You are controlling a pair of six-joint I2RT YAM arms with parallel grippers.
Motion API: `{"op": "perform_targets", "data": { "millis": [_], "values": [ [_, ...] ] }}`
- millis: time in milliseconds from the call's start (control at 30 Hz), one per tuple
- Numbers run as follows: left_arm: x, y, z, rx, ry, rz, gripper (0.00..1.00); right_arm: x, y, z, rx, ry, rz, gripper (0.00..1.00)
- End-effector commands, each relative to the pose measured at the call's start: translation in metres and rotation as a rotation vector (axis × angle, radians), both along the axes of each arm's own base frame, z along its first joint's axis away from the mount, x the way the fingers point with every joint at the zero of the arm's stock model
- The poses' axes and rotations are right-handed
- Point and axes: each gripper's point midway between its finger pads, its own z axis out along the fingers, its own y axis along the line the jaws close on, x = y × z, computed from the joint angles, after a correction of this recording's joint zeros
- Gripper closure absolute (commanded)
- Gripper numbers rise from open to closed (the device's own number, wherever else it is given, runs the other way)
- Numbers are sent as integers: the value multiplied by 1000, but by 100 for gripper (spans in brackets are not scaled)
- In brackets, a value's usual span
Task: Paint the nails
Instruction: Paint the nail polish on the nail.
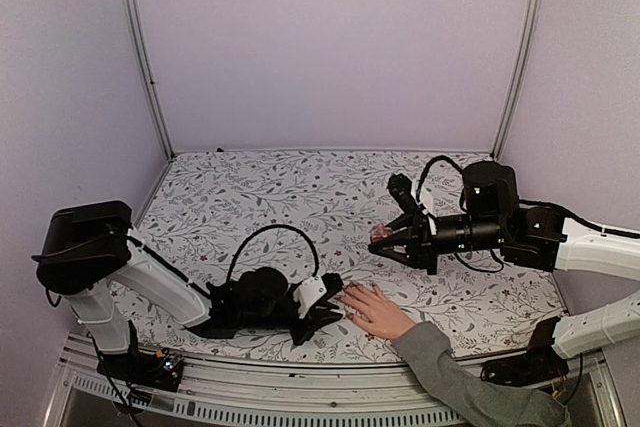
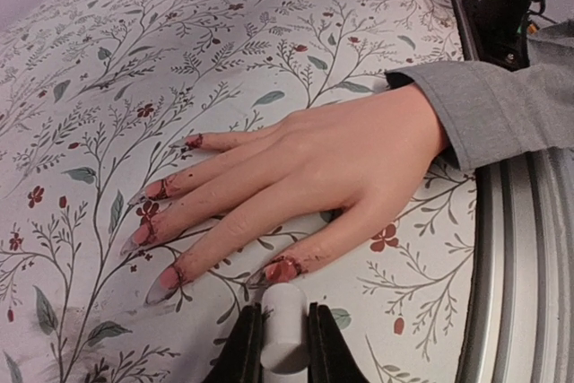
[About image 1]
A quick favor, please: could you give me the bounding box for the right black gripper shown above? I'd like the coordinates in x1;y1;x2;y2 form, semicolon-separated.
369;211;506;275

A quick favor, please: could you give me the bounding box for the glitter nail polish bottle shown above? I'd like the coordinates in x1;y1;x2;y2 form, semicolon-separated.
370;224;393;243

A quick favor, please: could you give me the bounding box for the grey sleeved forearm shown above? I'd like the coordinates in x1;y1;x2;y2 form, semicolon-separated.
392;322;571;426

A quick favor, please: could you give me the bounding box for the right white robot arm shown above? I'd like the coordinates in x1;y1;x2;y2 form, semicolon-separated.
368;156;639;383

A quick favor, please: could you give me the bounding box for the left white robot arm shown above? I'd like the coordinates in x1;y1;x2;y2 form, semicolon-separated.
33;201;343;381

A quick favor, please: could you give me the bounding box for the person's bare hand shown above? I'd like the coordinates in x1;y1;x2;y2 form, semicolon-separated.
337;283;416;341

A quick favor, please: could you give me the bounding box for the floral patterned table mat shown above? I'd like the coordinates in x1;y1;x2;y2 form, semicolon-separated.
138;151;565;358

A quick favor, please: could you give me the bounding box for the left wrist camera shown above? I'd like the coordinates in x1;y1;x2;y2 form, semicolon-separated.
292;273;343;319

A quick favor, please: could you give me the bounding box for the right black looped cable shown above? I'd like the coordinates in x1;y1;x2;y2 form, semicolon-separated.
418;153;471;198

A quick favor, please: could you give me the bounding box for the black looped cable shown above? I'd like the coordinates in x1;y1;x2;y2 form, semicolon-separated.
227;224;321;288
418;153;471;198

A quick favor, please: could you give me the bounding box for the left black looped cable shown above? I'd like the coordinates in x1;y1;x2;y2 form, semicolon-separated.
227;224;321;288

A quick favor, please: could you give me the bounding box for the slotted metal front rail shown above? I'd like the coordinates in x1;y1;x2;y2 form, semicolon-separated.
44;346;626;427

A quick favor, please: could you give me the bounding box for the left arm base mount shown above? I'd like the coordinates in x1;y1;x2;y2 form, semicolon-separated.
97;321;184;392

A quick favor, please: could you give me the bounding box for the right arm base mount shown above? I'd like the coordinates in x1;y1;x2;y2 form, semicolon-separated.
480;317;569;387

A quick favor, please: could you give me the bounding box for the right aluminium frame post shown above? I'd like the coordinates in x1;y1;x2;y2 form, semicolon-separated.
490;0;543;160

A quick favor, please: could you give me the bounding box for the aluminium frame post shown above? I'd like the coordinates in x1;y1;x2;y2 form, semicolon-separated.
490;0;543;160
122;0;175;161

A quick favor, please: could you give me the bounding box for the left aluminium frame post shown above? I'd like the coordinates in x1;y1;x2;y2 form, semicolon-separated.
122;0;175;161

